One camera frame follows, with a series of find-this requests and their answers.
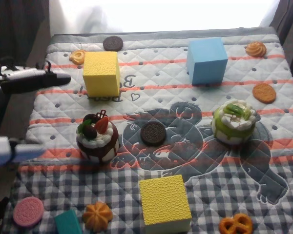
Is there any pale orange swirl cookie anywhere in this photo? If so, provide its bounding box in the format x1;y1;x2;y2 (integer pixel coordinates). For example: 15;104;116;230
245;41;267;58

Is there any orange flower toy cookie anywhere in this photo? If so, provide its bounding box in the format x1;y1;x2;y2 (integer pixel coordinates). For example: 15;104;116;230
82;201;114;232

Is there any dark chocolate sandwich cookie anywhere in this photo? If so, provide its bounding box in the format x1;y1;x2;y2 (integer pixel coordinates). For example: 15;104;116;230
140;121;167;146
103;36;124;52

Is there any chocolate strawberry toy cake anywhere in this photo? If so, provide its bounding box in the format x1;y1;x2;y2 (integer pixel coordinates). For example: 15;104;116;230
76;109;120;164

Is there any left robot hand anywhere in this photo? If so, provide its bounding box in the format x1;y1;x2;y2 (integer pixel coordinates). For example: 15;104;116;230
0;57;71;169

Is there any grey quilt with bear print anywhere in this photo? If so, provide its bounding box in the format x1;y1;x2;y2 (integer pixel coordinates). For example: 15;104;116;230
4;26;293;234

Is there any brown pretzel toy cookie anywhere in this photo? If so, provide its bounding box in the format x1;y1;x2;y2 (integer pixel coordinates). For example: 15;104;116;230
218;213;253;234

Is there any green cream toy cake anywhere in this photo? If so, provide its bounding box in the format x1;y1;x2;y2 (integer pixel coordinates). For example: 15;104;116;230
211;99;257;146

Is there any round tan toy biscuit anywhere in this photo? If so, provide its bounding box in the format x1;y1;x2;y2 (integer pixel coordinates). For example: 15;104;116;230
252;83;276;104

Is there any blue foam cube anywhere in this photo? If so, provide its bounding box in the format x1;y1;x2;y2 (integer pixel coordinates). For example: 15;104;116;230
187;37;229;86

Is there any tall yellow foam cube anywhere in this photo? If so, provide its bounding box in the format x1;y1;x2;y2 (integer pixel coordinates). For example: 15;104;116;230
82;51;121;98

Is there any pink sandwich toy cookie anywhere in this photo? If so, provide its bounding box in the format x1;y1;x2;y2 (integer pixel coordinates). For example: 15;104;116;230
13;196;45;228

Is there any teal foam block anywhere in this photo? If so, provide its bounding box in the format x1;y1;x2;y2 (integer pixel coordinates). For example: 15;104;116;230
54;209;83;234

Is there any wide yellow foam cube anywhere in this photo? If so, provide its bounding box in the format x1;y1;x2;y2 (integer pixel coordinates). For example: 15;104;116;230
138;174;192;232

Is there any dark grey curtain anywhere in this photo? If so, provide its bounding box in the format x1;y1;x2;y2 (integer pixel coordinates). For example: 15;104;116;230
270;0;293;76
0;0;52;68

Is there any orange ring toy cookie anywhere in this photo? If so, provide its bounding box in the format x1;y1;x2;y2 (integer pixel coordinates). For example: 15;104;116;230
69;49;86;65

